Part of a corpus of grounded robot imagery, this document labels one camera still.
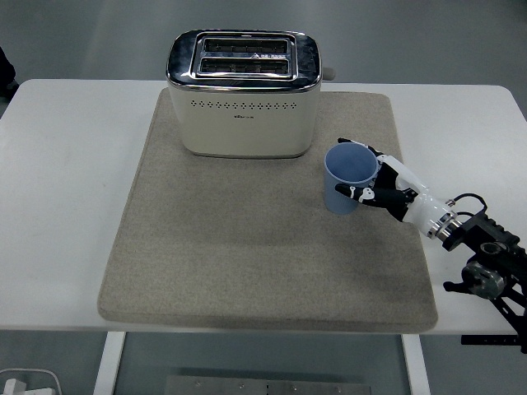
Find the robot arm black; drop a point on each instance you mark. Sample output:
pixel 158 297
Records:
pixel 490 230

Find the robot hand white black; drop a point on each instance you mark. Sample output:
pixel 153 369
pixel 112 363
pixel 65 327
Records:
pixel 420 203

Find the white block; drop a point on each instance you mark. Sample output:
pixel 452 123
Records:
pixel 11 387

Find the person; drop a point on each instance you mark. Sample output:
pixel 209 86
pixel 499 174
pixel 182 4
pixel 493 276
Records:
pixel 6 70

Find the beige felt table mat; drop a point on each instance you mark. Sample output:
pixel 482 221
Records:
pixel 247 267

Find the white table leg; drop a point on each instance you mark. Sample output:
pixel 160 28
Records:
pixel 108 366
pixel 416 366

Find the cream and chrome toaster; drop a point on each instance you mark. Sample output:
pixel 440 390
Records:
pixel 243 123

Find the blue ribbed plastic cup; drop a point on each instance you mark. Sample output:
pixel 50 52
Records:
pixel 339 203

